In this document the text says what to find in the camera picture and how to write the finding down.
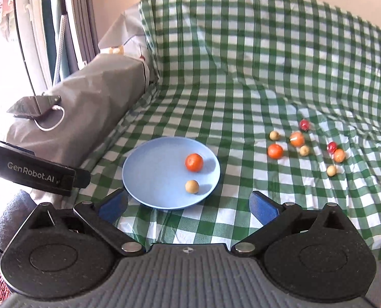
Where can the grey covered sofa armrest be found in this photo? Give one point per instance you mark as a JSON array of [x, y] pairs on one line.
[[94, 99]]

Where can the beige round fruit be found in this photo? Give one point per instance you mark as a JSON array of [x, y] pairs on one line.
[[192, 187]]

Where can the beige small fruit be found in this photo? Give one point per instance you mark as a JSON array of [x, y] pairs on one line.
[[331, 170], [274, 135], [304, 151]]

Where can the large orange fruit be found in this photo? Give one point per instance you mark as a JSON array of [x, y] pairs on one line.
[[194, 162]]

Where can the green white checkered cloth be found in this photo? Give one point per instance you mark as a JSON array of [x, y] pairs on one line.
[[228, 72]]

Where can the window frame and blinds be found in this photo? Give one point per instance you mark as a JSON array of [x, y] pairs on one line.
[[42, 42]]

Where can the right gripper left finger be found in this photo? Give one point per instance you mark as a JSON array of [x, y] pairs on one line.
[[60, 253]]

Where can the light blue plate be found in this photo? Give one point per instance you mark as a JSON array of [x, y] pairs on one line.
[[155, 174]]

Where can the red cherry fruit upper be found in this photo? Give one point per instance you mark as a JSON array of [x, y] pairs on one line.
[[304, 125]]

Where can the red cherry fruit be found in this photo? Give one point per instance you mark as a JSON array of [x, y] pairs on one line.
[[332, 147], [304, 125]]

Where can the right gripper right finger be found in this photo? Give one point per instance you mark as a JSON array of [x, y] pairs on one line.
[[314, 255]]

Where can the black phone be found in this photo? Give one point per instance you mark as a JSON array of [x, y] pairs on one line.
[[33, 107]]

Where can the red cherry fruit lower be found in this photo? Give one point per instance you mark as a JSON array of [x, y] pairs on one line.
[[332, 147]]

